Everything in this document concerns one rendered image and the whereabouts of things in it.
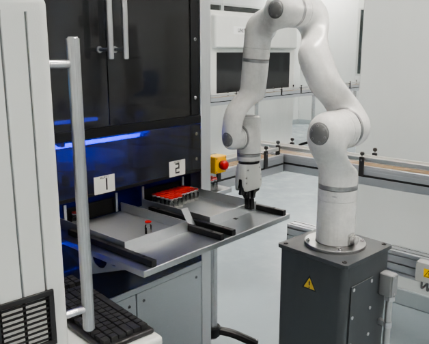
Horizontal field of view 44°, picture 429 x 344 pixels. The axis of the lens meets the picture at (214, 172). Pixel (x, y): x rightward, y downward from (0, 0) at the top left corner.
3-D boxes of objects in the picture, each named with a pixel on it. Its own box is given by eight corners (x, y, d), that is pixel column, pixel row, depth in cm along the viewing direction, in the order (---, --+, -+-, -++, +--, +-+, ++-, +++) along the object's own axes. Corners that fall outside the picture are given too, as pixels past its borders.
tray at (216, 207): (141, 207, 200) (141, 198, 199) (189, 194, 219) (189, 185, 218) (210, 226, 178) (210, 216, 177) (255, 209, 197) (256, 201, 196)
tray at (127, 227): (59, 228, 177) (59, 218, 176) (121, 211, 195) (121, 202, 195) (125, 253, 154) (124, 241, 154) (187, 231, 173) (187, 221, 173)
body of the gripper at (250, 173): (249, 155, 193) (249, 185, 196) (231, 160, 186) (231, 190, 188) (266, 158, 189) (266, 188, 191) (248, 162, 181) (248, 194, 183)
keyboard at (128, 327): (26, 294, 145) (26, 286, 145) (74, 280, 154) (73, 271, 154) (102, 355, 116) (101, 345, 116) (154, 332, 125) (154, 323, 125)
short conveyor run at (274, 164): (195, 198, 227) (195, 162, 223) (169, 192, 237) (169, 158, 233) (285, 172, 277) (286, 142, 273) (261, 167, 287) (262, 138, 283)
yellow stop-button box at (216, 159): (202, 171, 224) (202, 155, 222) (214, 168, 229) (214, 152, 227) (216, 174, 219) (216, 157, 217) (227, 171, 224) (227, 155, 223)
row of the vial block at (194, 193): (162, 208, 198) (162, 196, 197) (195, 198, 211) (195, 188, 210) (167, 209, 197) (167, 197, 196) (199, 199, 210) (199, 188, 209)
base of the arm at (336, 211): (377, 244, 167) (381, 187, 163) (343, 259, 155) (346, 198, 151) (327, 229, 181) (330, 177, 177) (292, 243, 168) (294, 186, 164)
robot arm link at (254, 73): (243, 60, 167) (235, 153, 176) (274, 60, 178) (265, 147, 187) (223, 57, 173) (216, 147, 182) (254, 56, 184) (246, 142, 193)
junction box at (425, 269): (414, 280, 238) (416, 261, 236) (418, 276, 242) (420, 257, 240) (441, 287, 230) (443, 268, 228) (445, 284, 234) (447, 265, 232)
